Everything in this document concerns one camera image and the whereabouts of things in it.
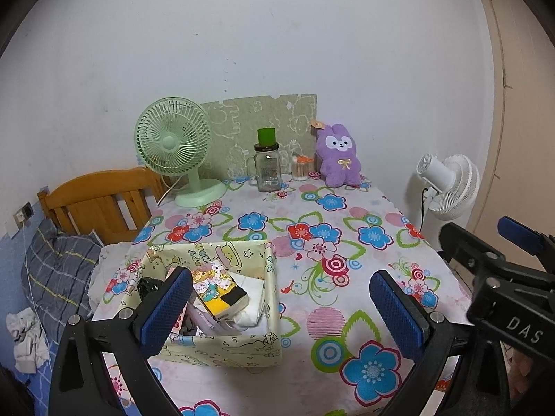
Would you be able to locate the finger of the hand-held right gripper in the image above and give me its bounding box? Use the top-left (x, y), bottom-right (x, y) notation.
top-left (498, 216), bottom-right (555, 265)
top-left (438, 222), bottom-right (516, 269)

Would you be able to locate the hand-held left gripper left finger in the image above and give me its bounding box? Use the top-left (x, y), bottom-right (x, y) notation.
top-left (48, 266), bottom-right (194, 416)

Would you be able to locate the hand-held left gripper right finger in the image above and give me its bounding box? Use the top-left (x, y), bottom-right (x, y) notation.
top-left (368, 269), bottom-right (475, 416)

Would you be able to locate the grey fabric pouch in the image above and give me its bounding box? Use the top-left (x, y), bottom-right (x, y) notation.
top-left (180, 312), bottom-right (200, 336)

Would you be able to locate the yellow cartoon tissue pack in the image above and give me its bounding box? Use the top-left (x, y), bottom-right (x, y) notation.
top-left (193, 261), bottom-right (248, 321)

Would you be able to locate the yellow cartoon paper box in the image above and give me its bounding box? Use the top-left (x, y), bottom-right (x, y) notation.
top-left (101, 239), bottom-right (282, 368)

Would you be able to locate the white tissue pack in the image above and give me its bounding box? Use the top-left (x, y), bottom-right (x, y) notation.
top-left (232, 273), bottom-right (266, 326)

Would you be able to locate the white standing fan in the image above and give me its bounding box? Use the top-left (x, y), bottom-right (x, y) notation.
top-left (416, 153), bottom-right (481, 232)

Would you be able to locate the white quilt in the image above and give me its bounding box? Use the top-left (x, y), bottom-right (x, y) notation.
top-left (89, 243), bottom-right (144, 308)

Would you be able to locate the floral tablecloth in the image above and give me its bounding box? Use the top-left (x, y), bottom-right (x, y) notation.
top-left (89, 173), bottom-right (473, 416)

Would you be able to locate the beige door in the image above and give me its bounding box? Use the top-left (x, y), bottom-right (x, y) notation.
top-left (470, 0), bottom-right (555, 269)

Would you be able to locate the grey plaid pillow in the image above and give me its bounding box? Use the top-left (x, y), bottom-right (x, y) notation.
top-left (21, 219), bottom-right (102, 339)

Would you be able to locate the wooden bed headboard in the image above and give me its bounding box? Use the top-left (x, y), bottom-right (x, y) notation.
top-left (38, 167), bottom-right (168, 245)

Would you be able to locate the white crumpled cloth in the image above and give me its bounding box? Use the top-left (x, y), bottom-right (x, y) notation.
top-left (5, 307), bottom-right (50, 373)

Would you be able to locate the blue bed sheet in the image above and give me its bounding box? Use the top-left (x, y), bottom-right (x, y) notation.
top-left (0, 312), bottom-right (61, 416)

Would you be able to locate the purple plush rabbit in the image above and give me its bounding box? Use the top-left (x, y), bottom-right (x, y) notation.
top-left (311, 119), bottom-right (362, 188)

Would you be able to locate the green desk fan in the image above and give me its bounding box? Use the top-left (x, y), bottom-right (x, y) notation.
top-left (134, 96), bottom-right (227, 208)

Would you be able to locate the clear cotton swab jar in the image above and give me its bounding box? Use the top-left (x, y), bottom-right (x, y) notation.
top-left (291, 153), bottom-right (313, 181)

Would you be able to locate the glass jar mug green lid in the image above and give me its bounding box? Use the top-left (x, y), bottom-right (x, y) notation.
top-left (246, 128), bottom-right (283, 192)

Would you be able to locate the green patterned board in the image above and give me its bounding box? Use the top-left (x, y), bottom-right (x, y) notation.
top-left (199, 93), bottom-right (318, 180)

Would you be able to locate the white desk fan cord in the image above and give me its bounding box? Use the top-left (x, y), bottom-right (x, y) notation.
top-left (157, 184), bottom-right (180, 205)

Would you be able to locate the white charging cable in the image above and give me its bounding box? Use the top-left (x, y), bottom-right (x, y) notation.
top-left (19, 225), bottom-right (37, 313)

